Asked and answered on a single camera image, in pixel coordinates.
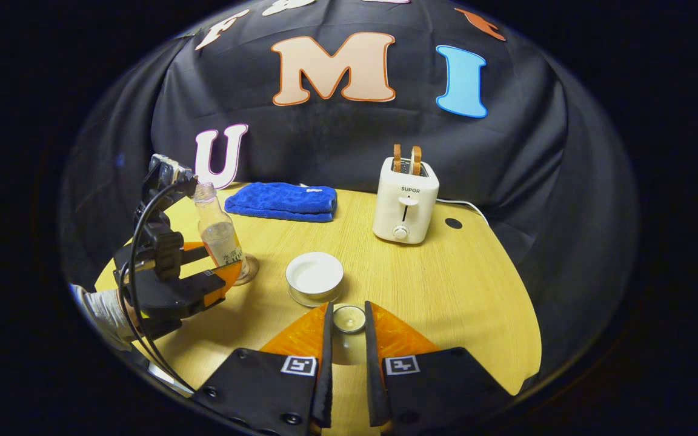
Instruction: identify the black backdrop cloth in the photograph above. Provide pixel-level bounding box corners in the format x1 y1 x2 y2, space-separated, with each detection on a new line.
61 0 637 388

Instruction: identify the white toaster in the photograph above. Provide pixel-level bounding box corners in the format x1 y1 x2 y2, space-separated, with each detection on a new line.
372 156 440 245

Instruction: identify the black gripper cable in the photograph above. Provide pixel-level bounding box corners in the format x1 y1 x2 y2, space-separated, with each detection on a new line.
126 180 199 395

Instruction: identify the round teacup saucer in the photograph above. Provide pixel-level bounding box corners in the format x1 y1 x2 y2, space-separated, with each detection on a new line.
288 283 344 308

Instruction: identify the white toaster cable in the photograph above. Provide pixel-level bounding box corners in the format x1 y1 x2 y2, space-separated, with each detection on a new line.
436 198 490 228

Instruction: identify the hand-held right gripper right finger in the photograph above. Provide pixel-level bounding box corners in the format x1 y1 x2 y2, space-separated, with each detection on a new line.
364 301 510 428

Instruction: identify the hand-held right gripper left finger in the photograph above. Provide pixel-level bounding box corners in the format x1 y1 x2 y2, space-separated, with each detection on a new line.
194 301 334 436

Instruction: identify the blue folded towel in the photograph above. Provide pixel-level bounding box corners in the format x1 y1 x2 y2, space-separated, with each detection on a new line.
224 182 338 223

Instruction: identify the clear water bottle orange label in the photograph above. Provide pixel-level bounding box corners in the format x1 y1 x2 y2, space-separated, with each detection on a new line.
193 182 247 270

